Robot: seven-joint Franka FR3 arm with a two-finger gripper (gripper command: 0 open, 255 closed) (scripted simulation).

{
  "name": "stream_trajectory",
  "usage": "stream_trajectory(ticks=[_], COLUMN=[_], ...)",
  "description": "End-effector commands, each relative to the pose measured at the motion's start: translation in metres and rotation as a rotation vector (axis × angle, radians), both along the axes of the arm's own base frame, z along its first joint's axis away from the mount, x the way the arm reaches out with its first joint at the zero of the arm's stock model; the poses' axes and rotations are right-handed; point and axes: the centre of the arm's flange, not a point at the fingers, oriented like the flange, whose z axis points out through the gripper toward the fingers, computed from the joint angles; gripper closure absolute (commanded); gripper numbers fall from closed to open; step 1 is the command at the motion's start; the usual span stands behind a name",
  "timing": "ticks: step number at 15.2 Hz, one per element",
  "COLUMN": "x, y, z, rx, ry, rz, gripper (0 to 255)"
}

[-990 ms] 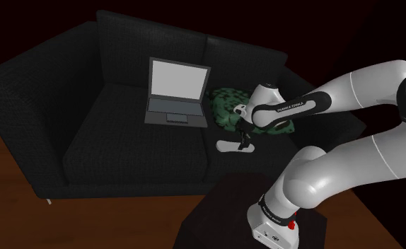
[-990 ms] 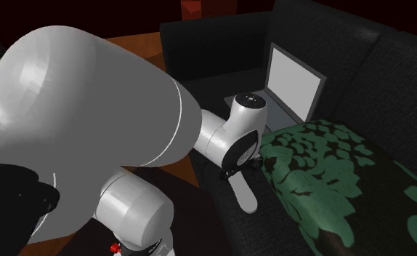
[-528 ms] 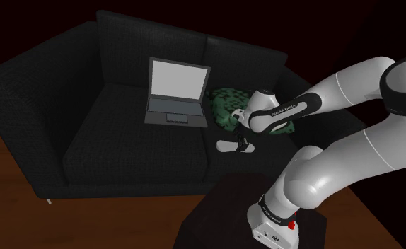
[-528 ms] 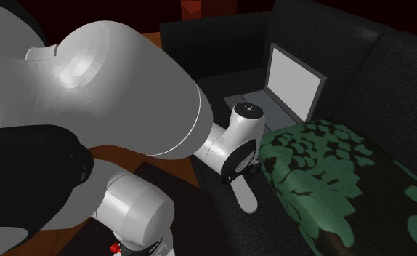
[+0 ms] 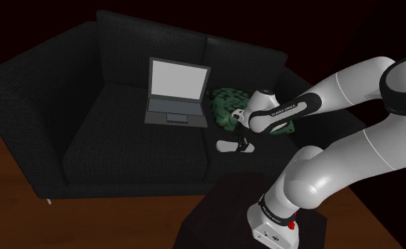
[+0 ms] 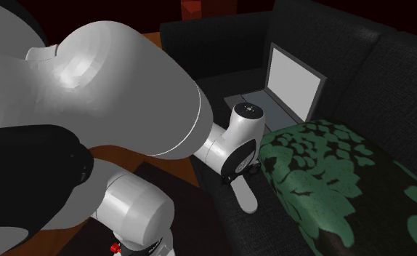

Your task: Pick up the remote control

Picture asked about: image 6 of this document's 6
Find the green leaf patterned cushion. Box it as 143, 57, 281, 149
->
257, 119, 417, 256

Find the grey open laptop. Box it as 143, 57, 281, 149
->
223, 41, 328, 136

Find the black fabric sofa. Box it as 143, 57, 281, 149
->
158, 0, 417, 256

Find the red block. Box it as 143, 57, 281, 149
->
180, 0, 238, 21

